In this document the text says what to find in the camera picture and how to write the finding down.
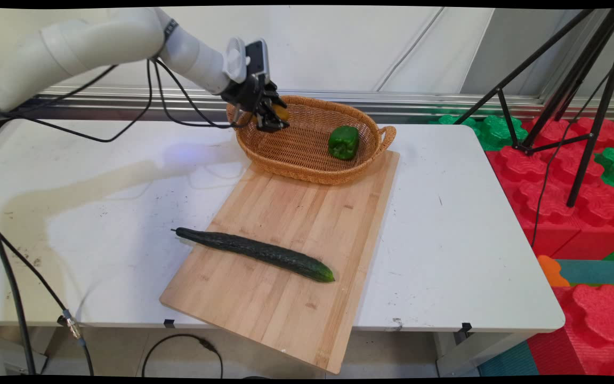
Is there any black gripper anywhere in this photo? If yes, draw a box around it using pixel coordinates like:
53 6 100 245
221 74 289 133

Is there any woven wicker basket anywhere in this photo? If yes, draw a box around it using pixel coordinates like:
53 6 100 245
226 95 397 186

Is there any green bell pepper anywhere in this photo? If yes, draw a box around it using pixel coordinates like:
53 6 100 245
328 125 360 161

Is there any wooden cutting board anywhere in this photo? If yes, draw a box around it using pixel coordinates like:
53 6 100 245
159 149 401 375

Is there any long dark green cucumber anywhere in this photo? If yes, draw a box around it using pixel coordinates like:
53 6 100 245
171 227 336 284

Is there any large red foam block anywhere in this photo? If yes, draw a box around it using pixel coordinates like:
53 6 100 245
485 116 614 261

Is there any black tripod stand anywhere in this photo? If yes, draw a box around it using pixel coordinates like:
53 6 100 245
454 7 614 209

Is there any white table leg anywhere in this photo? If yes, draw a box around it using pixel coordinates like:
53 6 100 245
434 331 526 377

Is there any orange foam block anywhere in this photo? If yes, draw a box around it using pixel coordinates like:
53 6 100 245
536 254 572 288

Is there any teal foam block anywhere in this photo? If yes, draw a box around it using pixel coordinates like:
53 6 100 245
554 259 614 286

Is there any red foam block with puzzle top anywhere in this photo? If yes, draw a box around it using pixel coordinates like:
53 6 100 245
526 283 614 377

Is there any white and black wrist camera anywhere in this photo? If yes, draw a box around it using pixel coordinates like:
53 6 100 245
223 36 271 85

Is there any aluminium window rail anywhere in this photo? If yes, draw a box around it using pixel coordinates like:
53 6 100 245
0 85 614 124

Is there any black cable hanging from arm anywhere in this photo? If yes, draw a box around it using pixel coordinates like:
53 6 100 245
0 58 257 143

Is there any black looped cable under table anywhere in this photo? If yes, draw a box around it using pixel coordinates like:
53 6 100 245
141 334 224 379

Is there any thin black tripod cable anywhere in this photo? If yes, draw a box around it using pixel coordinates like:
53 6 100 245
530 69 612 250

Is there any thin black cable with connector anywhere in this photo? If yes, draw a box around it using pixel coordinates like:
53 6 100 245
0 232 95 377

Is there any thick black cable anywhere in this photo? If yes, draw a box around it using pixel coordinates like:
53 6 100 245
0 202 38 376

